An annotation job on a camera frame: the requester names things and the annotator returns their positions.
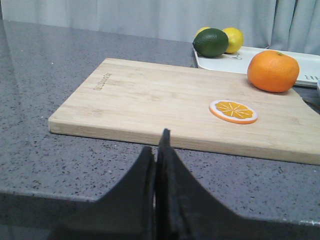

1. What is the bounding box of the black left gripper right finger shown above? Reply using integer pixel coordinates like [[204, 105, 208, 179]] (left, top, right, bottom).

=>
[[155, 129, 272, 240]]

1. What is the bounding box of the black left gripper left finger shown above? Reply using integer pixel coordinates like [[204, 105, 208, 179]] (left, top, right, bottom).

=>
[[48, 147, 156, 240]]

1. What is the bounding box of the whole orange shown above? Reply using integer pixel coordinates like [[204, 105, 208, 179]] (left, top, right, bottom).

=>
[[247, 50, 300, 93]]

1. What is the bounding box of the white plastic tray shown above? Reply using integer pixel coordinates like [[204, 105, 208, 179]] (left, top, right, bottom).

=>
[[193, 46, 320, 88]]

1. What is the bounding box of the orange slice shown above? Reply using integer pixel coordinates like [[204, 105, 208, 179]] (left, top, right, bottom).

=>
[[209, 99, 258, 125]]

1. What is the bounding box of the bamboo cutting board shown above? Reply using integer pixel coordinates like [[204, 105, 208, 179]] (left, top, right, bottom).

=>
[[48, 58, 320, 165]]

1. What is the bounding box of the green lime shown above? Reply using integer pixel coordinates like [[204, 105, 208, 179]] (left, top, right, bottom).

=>
[[192, 28, 229, 58]]

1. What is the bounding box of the yellow lemon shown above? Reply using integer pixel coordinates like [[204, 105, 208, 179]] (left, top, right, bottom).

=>
[[194, 26, 210, 38], [222, 27, 244, 54]]

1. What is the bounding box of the white curtain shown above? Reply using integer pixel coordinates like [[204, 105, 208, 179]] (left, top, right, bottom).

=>
[[0, 0, 320, 55]]

